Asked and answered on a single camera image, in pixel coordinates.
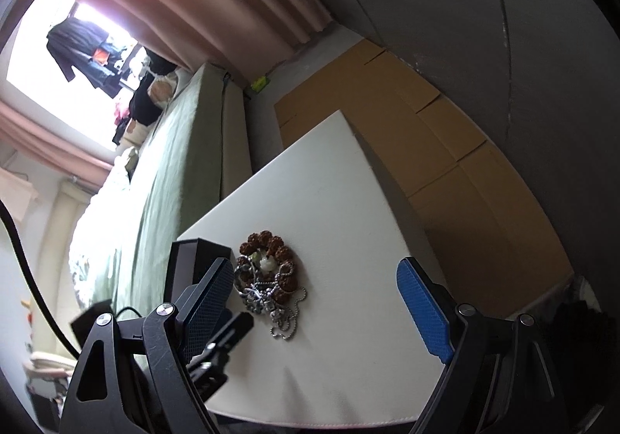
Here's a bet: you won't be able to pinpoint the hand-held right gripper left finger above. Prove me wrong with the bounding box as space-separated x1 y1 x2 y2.
58 258 238 434

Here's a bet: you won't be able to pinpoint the black device with cable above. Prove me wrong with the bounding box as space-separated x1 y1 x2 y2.
70 299 146 343

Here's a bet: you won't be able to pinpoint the black jewelry box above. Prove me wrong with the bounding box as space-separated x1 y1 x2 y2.
164 239 233 306

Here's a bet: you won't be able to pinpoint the white floral quilt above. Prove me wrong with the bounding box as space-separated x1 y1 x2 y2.
68 148 143 311

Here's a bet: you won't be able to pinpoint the silver chain necklace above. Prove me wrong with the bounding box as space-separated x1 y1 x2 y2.
233 255 308 342

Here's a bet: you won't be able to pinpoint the pile of clothes and bags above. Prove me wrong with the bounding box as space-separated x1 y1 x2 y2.
111 49 181 149

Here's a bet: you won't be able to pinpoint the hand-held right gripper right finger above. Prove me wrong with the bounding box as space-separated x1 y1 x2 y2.
396 257 577 434

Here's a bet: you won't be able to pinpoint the bed with green sheet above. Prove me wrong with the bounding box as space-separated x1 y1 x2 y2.
68 61 253 357

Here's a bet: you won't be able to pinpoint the flattened cardboard boxes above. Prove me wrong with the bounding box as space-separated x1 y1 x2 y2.
274 38 576 321

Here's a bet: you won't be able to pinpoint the hanging dark clothes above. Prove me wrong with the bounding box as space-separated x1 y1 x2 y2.
46 17 140 100

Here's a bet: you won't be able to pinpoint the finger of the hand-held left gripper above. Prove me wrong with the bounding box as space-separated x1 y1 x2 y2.
186 310 255 403

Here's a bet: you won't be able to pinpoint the brown bead bracelet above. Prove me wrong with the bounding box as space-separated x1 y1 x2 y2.
239 231 297 292

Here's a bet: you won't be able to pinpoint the black cable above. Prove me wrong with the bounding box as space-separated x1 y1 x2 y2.
0 199 82 361

